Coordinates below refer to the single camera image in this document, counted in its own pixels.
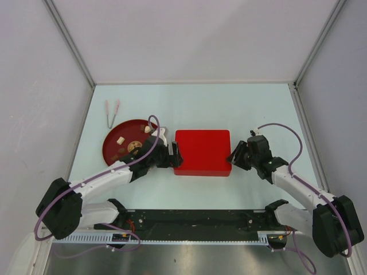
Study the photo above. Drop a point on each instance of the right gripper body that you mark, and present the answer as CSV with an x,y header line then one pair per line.
x,y
252,159

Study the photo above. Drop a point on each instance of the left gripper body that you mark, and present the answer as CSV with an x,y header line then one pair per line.
x,y
163,160

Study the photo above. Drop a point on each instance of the red box lid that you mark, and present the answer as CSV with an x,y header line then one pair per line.
x,y
204,145

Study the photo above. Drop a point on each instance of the round red plate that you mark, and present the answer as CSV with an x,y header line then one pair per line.
x,y
123,140

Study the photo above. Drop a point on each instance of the red chocolate box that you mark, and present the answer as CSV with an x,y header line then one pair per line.
x,y
221,169

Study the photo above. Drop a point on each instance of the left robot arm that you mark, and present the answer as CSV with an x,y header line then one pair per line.
x,y
67,206

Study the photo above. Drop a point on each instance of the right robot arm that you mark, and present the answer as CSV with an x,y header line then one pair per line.
x,y
332,222

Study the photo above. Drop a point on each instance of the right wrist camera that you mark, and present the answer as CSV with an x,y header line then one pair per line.
x,y
255,132

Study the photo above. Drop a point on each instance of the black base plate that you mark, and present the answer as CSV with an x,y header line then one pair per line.
x,y
188,222

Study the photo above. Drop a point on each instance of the grey cable duct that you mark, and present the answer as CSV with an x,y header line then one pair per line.
x,y
259,238

